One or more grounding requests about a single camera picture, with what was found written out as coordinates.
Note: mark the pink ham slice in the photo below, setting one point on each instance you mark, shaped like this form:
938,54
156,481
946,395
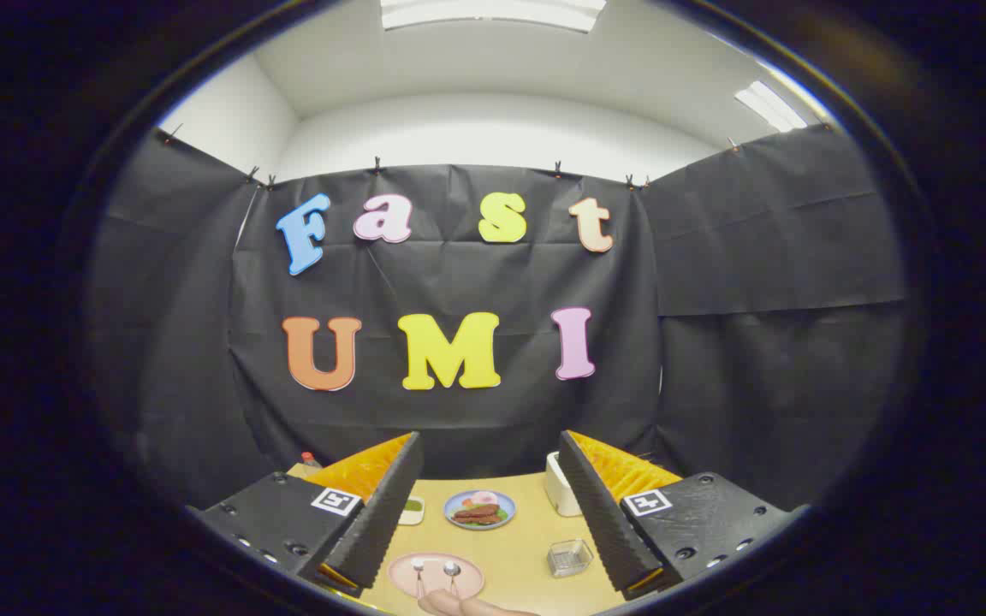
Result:
485,497

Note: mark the brown meat strip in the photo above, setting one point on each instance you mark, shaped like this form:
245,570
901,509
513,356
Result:
478,510
476,518

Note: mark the blue plate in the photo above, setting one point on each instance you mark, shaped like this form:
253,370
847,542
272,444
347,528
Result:
506,505

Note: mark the green lettuce leaf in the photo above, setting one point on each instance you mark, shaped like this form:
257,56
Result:
502,514

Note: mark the narrow ceiling light panel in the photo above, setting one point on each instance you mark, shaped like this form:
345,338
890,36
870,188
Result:
769,106

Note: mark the wide ceiling light panel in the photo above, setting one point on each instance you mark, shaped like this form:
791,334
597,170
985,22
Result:
493,13

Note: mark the pink plate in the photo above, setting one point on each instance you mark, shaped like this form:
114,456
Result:
435,583

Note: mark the row of small cloth clips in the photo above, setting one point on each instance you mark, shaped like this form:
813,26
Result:
377,162

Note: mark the white divided dish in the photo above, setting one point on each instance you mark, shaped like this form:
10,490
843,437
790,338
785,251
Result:
412,511

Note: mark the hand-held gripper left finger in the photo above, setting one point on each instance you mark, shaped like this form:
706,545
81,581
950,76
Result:
382,522

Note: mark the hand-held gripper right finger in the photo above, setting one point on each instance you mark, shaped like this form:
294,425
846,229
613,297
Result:
600,522

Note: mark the clear plastic bottle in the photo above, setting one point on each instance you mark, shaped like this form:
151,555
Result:
310,464

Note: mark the white toaster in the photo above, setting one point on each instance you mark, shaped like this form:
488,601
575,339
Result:
560,488

